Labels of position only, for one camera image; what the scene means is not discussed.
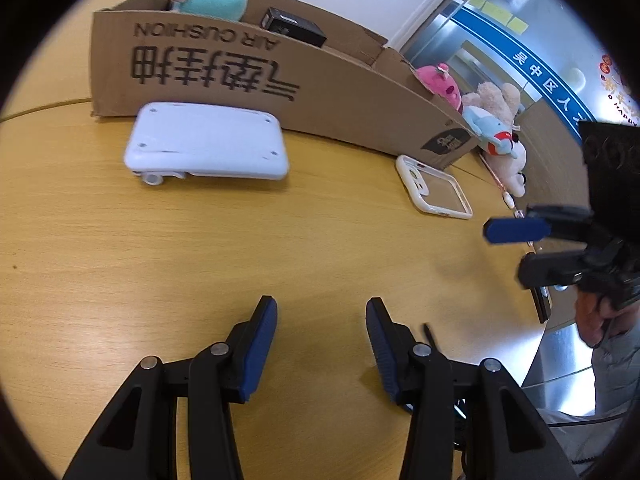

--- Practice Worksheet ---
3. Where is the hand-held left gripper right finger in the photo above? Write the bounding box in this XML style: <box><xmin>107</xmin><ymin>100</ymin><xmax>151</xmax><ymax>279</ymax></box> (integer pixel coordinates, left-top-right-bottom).
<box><xmin>365</xmin><ymin>297</ymin><xmax>581</xmax><ymax>480</ymax></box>

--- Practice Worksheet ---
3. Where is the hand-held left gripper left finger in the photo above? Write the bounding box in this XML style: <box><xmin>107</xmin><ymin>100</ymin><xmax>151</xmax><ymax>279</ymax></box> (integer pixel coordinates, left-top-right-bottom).
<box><xmin>62</xmin><ymin>295</ymin><xmax>279</xmax><ymax>480</ymax></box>

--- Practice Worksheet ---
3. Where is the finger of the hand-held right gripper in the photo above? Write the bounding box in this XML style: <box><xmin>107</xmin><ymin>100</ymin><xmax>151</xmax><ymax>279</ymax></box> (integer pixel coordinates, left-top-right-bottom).
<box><xmin>482</xmin><ymin>204</ymin><xmax>596</xmax><ymax>247</ymax></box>
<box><xmin>516</xmin><ymin>249</ymin><xmax>601</xmax><ymax>290</ymax></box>

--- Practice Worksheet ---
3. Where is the brown cardboard box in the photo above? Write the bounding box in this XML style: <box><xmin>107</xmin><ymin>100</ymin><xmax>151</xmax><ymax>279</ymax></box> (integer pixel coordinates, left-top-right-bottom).
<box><xmin>90</xmin><ymin>0</ymin><xmax>481</xmax><ymax>171</ymax></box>

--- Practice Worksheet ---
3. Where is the person's right hand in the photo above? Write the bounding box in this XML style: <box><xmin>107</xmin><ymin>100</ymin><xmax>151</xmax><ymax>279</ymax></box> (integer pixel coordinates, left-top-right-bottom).
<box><xmin>574</xmin><ymin>292</ymin><xmax>631</xmax><ymax>350</ymax></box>

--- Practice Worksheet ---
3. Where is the white plush toy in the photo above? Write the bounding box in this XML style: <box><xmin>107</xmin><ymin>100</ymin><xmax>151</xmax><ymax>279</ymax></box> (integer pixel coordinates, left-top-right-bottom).
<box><xmin>487</xmin><ymin>140</ymin><xmax>528</xmax><ymax>198</ymax></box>

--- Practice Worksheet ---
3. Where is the pink pen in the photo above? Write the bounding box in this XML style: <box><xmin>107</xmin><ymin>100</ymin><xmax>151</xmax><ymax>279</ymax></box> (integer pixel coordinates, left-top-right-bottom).
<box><xmin>479</xmin><ymin>152</ymin><xmax>508</xmax><ymax>196</ymax></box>

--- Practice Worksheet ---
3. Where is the wooden partition panel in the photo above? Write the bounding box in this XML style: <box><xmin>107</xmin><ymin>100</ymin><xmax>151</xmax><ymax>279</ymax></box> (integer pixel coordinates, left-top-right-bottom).
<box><xmin>515</xmin><ymin>90</ymin><xmax>591</xmax><ymax>211</ymax></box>

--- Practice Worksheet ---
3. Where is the red festive window sticker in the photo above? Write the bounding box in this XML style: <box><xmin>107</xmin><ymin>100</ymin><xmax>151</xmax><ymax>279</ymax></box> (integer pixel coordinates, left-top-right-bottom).
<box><xmin>597</xmin><ymin>52</ymin><xmax>640</xmax><ymax>128</ymax></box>

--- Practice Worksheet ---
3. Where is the blue and red plush toy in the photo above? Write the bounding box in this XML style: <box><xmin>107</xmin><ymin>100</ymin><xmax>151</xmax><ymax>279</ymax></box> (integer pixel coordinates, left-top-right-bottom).
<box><xmin>462</xmin><ymin>108</ymin><xmax>522</xmax><ymax>157</ymax></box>

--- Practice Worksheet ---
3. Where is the white clear phone case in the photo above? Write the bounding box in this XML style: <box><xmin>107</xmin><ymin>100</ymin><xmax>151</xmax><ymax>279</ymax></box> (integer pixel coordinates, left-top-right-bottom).
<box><xmin>395</xmin><ymin>154</ymin><xmax>474</xmax><ymax>221</ymax></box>

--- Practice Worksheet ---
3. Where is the cream fluffy plush toy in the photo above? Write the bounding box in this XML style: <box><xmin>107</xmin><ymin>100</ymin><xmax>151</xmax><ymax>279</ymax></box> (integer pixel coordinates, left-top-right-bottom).
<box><xmin>461</xmin><ymin>81</ymin><xmax>522</xmax><ymax>128</ymax></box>

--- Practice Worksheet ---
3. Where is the wooden desk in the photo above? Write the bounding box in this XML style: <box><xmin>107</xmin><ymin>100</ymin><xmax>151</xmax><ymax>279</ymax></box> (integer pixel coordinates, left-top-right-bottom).
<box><xmin>0</xmin><ymin>0</ymin><xmax>556</xmax><ymax>480</ymax></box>

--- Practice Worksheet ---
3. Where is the blue banner strip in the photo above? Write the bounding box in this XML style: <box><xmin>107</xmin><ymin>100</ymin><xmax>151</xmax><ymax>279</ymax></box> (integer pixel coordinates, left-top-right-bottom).
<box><xmin>452</xmin><ymin>0</ymin><xmax>593</xmax><ymax>136</ymax></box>

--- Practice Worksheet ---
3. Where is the pink bear plush toy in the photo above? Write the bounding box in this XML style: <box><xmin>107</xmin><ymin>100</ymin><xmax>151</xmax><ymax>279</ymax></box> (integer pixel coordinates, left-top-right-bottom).
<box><xmin>415</xmin><ymin>62</ymin><xmax>463</xmax><ymax>113</ymax></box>

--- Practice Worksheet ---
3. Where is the light quilted garment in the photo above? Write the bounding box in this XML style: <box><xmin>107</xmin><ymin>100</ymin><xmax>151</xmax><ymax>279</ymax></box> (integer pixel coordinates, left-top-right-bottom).
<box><xmin>530</xmin><ymin>405</ymin><xmax>601</xmax><ymax>478</ymax></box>

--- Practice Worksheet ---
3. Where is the white flat plastic device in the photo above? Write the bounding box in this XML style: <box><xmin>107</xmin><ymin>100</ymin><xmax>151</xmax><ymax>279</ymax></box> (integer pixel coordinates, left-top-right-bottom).
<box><xmin>124</xmin><ymin>101</ymin><xmax>291</xmax><ymax>186</ymax></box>

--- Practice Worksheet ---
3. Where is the small black box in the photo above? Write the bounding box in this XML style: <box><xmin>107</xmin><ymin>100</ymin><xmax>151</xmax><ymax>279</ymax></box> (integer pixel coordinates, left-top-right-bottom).
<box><xmin>260</xmin><ymin>6</ymin><xmax>328</xmax><ymax>49</ymax></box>

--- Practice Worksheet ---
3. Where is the black cable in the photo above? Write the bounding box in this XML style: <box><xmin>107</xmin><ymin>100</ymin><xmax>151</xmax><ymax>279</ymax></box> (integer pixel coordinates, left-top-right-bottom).
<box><xmin>545</xmin><ymin>405</ymin><xmax>636</xmax><ymax>428</ymax></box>

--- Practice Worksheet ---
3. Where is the grey metal door frame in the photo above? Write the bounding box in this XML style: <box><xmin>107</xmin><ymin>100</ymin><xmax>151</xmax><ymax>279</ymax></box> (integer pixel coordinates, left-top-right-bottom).
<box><xmin>397</xmin><ymin>0</ymin><xmax>506</xmax><ymax>68</ymax></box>

